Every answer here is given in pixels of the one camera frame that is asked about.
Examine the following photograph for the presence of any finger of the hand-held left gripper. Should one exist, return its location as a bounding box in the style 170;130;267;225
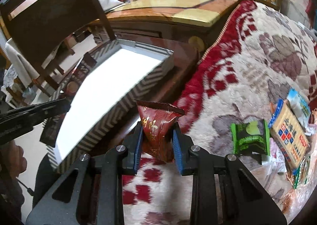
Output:
0;98;72;145

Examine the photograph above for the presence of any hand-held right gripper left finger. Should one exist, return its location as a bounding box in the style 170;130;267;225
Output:
26;121;144;225

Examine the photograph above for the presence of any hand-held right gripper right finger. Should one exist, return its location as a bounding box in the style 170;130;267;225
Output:
172;126;288;225

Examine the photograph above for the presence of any red-brown snack packet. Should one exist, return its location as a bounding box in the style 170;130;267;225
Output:
135;99;186;161

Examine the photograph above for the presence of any striped cardboard box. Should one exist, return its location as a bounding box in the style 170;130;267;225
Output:
41;38;175;173

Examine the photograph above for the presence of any person's left hand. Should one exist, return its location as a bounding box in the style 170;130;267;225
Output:
0;141;28;178

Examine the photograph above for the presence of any white lace cloth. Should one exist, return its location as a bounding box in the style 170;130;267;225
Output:
0;39;32;107

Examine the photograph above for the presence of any dark wooden chair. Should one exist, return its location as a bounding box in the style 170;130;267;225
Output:
0;0;117;97

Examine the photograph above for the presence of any clear plastic bag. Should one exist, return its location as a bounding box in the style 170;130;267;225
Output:
263;126;317;216

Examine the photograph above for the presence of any yellow and blue snack packet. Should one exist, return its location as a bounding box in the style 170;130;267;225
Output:
269;99;311;176

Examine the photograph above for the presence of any red and cream floral blanket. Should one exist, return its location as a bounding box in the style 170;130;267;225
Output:
121;0;317;225

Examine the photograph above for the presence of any green striped snack packet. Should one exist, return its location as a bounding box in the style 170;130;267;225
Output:
292;158;310;189

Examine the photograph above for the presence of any white and blue snack packet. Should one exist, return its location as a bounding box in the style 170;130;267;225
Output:
287;88;312;129

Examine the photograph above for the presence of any white paper stack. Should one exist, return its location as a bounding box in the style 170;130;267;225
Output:
95;0;125;11

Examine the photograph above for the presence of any wooden table with glass top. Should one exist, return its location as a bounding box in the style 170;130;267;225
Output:
74;0;239;67

